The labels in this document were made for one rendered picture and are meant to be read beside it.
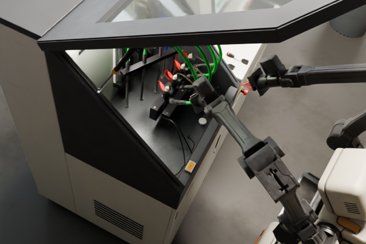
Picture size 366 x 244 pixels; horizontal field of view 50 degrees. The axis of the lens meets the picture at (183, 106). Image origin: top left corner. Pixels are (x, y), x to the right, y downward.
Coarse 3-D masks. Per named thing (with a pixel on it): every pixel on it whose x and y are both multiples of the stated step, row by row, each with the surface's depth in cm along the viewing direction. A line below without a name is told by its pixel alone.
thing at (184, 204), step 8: (216, 136) 202; (216, 144) 226; (208, 152) 198; (208, 160) 223; (200, 168) 197; (208, 168) 257; (200, 176) 223; (192, 184) 191; (200, 184) 254; (192, 192) 217; (184, 200) 189; (192, 200) 249; (184, 208) 211; (176, 216) 183; (184, 216) 241; (176, 224) 211
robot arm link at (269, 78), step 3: (276, 72) 149; (270, 75) 152; (273, 75) 151; (276, 75) 149; (267, 78) 153; (270, 78) 152; (273, 78) 150; (276, 78) 149; (267, 81) 153; (270, 81) 152; (273, 81) 151; (276, 81) 150; (270, 84) 153; (273, 84) 152; (276, 84) 151; (279, 84) 150
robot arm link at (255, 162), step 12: (252, 156) 100; (264, 156) 98; (276, 156) 97; (252, 168) 98; (264, 168) 98; (276, 168) 97; (264, 180) 97; (276, 180) 97; (288, 180) 96; (276, 192) 96; (288, 192) 96; (288, 204) 104; (300, 204) 110; (288, 216) 121; (300, 216) 117; (312, 216) 124; (288, 228) 124
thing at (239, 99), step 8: (264, 48) 257; (256, 56) 218; (256, 64) 248; (248, 72) 218; (240, 88) 213; (240, 96) 240; (240, 104) 278; (224, 128) 234; (224, 136) 268; (216, 152) 262
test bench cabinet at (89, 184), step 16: (80, 160) 180; (80, 176) 194; (96, 176) 185; (80, 192) 209; (96, 192) 198; (112, 192) 189; (128, 192) 181; (80, 208) 227; (96, 208) 214; (112, 208) 204; (128, 208) 194; (144, 208) 185; (160, 208) 177; (96, 224) 234; (112, 224) 222; (128, 224) 210; (144, 224) 200; (160, 224) 190; (128, 240) 228; (144, 240) 216; (160, 240) 205
